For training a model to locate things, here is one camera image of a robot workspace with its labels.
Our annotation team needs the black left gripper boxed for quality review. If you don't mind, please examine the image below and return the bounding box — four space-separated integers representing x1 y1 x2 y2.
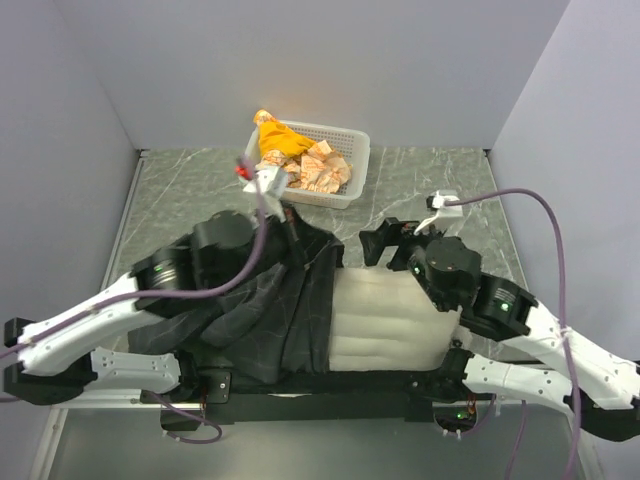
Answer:
218 198 336 294

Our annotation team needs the crumpled orange white paper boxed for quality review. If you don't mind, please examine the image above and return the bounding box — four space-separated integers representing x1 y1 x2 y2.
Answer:
253 109 351 194

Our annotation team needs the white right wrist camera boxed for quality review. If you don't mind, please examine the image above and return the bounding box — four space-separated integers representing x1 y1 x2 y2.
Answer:
413 190 464 236

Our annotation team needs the dark grey checked pillowcase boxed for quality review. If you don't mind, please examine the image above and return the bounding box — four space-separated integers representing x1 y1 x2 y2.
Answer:
127 204 344 384

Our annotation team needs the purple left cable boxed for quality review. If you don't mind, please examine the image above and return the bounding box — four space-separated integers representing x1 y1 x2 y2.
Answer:
0 199 269 444

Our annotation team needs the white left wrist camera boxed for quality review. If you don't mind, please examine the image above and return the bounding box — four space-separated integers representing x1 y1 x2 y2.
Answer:
235 155 289 215

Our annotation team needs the black base beam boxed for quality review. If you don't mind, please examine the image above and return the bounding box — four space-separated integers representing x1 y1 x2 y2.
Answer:
139 363 494 431

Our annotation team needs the cream pillow with bear print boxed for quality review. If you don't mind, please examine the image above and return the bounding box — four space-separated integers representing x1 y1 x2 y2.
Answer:
328 268 472 372

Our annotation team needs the yellow cloth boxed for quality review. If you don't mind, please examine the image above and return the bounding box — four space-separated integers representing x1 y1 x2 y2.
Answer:
258 121 316 157

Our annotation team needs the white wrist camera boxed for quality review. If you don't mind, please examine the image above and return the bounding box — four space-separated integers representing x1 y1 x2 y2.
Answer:
413 190 464 236
235 155 289 215

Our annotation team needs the white plastic basket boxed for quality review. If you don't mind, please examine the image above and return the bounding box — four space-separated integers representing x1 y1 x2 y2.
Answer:
243 119 371 211

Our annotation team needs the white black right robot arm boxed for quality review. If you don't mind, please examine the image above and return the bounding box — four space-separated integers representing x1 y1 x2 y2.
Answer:
359 217 639 442

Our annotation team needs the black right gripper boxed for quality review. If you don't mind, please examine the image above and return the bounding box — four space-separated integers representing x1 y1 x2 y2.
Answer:
355 215 444 309

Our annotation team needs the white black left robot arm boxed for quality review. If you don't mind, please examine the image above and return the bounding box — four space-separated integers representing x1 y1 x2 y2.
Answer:
2 210 304 405

